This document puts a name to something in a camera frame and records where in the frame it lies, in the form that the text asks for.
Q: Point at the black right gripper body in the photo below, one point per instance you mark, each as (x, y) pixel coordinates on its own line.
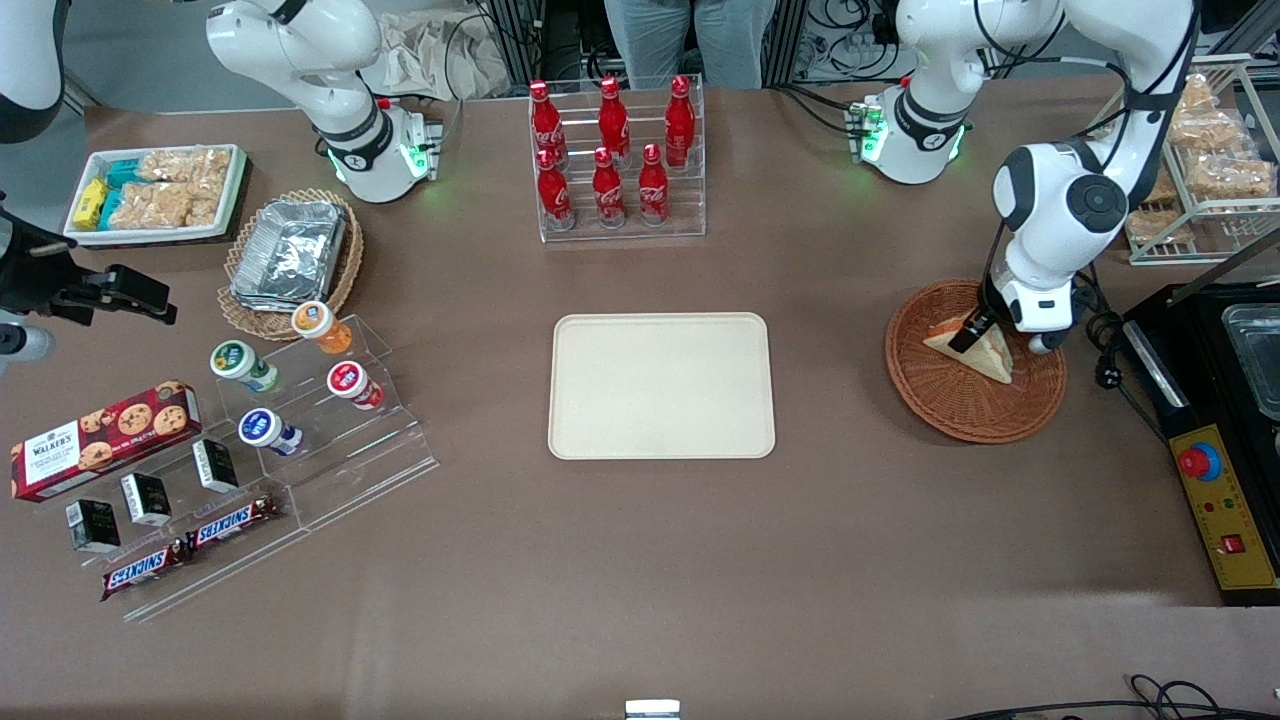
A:
(38, 278)

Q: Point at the triangular sandwich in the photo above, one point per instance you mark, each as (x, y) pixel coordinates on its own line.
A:
(992, 362)

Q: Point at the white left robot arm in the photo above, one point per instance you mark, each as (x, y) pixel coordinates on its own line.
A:
(1040, 178)

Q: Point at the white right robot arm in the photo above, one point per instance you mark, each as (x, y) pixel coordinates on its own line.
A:
(330, 90)

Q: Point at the round brown wicker basket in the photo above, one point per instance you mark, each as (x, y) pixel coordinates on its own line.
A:
(960, 412)

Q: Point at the oval light wicker basket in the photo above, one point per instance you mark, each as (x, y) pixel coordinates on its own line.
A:
(245, 320)

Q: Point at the white rectangular snack tray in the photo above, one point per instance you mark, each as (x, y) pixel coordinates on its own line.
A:
(238, 190)

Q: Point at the aluminium foil tray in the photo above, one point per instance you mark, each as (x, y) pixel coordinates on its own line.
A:
(290, 250)

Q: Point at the cream rectangular plastic tray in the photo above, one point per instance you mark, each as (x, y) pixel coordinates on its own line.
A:
(650, 390)

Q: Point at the clear bag of rice crackers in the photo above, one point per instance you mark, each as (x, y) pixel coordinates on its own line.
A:
(150, 207)
(190, 168)

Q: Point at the teal snack packet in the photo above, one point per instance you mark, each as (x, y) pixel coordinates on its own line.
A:
(125, 173)
(112, 208)

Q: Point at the yellow snack packet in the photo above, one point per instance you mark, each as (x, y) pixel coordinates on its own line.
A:
(90, 203)

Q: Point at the green lid yogurt cup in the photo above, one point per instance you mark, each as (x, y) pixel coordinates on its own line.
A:
(232, 358)

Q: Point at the clear bag of fried snacks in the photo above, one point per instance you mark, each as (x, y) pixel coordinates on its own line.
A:
(1162, 190)
(1200, 93)
(1160, 228)
(1230, 178)
(1210, 130)

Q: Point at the red Walkers cookie box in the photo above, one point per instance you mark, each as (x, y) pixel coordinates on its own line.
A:
(100, 440)

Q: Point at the orange lid yogurt cup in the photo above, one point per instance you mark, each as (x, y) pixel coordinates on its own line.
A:
(315, 320)

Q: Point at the blue lid yogurt cup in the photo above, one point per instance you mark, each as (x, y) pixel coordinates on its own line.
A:
(258, 426)

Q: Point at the grey metal bar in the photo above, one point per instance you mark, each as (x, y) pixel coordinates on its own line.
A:
(1225, 266)

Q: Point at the small black box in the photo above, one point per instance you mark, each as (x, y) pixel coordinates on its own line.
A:
(215, 466)
(92, 526)
(146, 499)

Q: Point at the black countertop appliance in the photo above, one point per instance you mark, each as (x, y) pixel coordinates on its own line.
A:
(1215, 400)

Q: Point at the clear glass pan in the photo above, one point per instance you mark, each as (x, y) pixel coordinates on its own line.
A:
(1255, 360)

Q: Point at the red emergency stop button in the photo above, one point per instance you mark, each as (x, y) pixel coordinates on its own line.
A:
(1198, 461)

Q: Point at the red lid yogurt cup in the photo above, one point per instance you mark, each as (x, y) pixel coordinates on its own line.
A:
(345, 378)

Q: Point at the Snickers chocolate bar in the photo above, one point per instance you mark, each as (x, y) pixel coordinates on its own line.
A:
(140, 570)
(230, 523)

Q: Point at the yellow control panel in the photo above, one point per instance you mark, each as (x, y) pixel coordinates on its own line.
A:
(1245, 500)

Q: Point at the stepped clear acrylic stand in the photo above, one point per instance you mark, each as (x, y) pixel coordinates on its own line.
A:
(370, 460)

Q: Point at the clear acrylic bottle rack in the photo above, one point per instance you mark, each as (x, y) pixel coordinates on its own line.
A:
(690, 215)

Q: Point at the low clear acrylic stand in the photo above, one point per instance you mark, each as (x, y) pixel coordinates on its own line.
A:
(200, 590)

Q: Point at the red cola bottle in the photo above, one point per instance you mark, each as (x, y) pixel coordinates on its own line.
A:
(680, 120)
(543, 120)
(608, 195)
(613, 120)
(653, 190)
(555, 195)

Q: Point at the crumpled beige paper bag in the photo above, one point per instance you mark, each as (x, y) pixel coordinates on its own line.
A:
(440, 55)

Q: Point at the person in blue jeans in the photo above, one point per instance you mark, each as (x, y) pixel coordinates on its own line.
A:
(690, 40)

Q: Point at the small silver metal object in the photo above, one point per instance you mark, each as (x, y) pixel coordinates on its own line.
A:
(652, 710)

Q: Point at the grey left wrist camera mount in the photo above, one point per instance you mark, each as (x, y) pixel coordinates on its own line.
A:
(1045, 345)

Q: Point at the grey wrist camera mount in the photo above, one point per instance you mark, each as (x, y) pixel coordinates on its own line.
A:
(1045, 345)
(25, 343)

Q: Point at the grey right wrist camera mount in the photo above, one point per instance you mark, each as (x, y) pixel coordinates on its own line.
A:
(25, 343)

